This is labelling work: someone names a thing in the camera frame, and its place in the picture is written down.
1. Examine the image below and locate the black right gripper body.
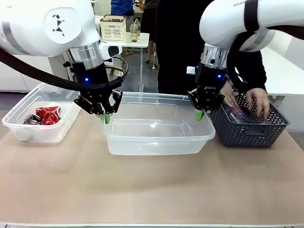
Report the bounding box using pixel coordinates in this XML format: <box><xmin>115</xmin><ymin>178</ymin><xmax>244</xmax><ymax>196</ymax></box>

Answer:
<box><xmin>196</xmin><ymin>63</ymin><xmax>228</xmax><ymax>100</ymax></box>

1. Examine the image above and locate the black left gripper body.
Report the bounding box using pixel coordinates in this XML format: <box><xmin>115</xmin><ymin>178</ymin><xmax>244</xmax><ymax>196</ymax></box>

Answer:
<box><xmin>70</xmin><ymin>62</ymin><xmax>114</xmax><ymax>104</ymax></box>

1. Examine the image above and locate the clear bottle with purple label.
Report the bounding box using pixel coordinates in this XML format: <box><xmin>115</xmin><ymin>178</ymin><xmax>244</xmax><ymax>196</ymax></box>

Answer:
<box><xmin>224</xmin><ymin>107</ymin><xmax>250</xmax><ymax>124</ymax></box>

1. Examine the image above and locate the crushed red can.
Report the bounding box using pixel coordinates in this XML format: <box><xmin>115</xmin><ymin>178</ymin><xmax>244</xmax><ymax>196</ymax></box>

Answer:
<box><xmin>41</xmin><ymin>114</ymin><xmax>61</xmax><ymax>126</ymax></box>
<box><xmin>35</xmin><ymin>106</ymin><xmax>63</xmax><ymax>119</ymax></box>

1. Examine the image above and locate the black plastic lattice basket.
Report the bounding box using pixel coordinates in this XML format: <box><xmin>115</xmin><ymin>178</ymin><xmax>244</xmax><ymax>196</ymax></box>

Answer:
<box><xmin>209</xmin><ymin>91</ymin><xmax>291</xmax><ymax>148</ymax></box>

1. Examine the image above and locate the crushed dark grey can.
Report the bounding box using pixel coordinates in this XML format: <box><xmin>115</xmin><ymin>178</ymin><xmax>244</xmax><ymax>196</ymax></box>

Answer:
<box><xmin>23</xmin><ymin>114</ymin><xmax>42</xmax><ymax>125</ymax></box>

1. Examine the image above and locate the clear plastic bin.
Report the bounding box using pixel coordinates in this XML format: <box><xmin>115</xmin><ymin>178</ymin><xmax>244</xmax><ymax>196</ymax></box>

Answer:
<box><xmin>1</xmin><ymin>83</ymin><xmax>82</xmax><ymax>143</ymax></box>
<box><xmin>102</xmin><ymin>91</ymin><xmax>216</xmax><ymax>156</ymax></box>

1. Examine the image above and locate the person's left forearm black sleeve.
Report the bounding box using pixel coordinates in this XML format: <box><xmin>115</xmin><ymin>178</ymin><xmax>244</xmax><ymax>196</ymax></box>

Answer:
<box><xmin>246</xmin><ymin>51</ymin><xmax>267</xmax><ymax>91</ymax></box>

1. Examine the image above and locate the white lattice shopping basket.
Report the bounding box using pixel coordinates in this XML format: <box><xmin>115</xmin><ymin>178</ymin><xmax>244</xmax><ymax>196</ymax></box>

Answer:
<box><xmin>99</xmin><ymin>14</ymin><xmax>126</xmax><ymax>41</ymax></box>

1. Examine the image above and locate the person's right hand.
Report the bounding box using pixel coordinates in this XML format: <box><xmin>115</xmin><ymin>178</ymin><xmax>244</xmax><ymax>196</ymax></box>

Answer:
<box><xmin>219</xmin><ymin>81</ymin><xmax>238</xmax><ymax>108</ymax></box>

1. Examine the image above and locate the person's left hand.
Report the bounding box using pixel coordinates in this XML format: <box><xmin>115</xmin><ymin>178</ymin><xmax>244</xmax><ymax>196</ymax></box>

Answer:
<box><xmin>246</xmin><ymin>87</ymin><xmax>271</xmax><ymax>119</ymax></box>

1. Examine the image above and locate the person in black shirt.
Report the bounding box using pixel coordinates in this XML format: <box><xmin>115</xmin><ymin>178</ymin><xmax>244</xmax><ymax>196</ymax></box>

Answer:
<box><xmin>155</xmin><ymin>0</ymin><xmax>268</xmax><ymax>96</ymax></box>

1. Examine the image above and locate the white table with metal legs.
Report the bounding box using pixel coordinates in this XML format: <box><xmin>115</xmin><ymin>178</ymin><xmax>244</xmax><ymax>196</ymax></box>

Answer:
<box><xmin>95</xmin><ymin>32</ymin><xmax>151</xmax><ymax>94</ymax></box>

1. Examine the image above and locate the clear plastic drink cup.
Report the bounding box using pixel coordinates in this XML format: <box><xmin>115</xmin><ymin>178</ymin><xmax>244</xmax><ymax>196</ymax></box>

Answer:
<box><xmin>129</xmin><ymin>20</ymin><xmax>142</xmax><ymax>44</ymax></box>

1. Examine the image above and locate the white side table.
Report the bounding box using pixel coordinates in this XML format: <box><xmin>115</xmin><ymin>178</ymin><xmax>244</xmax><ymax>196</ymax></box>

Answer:
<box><xmin>260</xmin><ymin>37</ymin><xmax>304</xmax><ymax>101</ymax></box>

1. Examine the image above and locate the bystander in blue shirt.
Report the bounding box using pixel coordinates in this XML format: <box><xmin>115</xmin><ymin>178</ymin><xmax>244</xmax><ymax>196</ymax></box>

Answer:
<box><xmin>110</xmin><ymin>0</ymin><xmax>135</xmax><ymax>18</ymax></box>

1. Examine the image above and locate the bystander in black shorts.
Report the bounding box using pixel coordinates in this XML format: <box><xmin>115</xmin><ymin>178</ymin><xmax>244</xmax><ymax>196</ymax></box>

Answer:
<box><xmin>142</xmin><ymin>0</ymin><xmax>159</xmax><ymax>64</ymax></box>

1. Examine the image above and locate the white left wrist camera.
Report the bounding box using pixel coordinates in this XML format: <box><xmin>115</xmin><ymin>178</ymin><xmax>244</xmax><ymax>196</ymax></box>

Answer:
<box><xmin>98</xmin><ymin>42</ymin><xmax>123</xmax><ymax>64</ymax></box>

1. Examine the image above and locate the black sleeved left arm cable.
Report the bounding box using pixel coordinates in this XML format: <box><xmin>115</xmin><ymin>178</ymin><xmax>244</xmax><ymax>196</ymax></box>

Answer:
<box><xmin>0</xmin><ymin>47</ymin><xmax>130</xmax><ymax>92</ymax></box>

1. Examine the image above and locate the black sleeved arm cable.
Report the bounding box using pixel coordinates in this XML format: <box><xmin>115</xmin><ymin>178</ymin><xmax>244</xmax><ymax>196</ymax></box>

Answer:
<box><xmin>244</xmin><ymin>0</ymin><xmax>304</xmax><ymax>41</ymax></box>
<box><xmin>0</xmin><ymin>47</ymin><xmax>130</xmax><ymax>92</ymax></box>

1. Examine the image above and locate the black sleeved right arm cable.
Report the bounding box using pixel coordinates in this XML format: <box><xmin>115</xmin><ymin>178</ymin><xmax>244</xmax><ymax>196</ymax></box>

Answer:
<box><xmin>244</xmin><ymin>0</ymin><xmax>304</xmax><ymax>41</ymax></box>

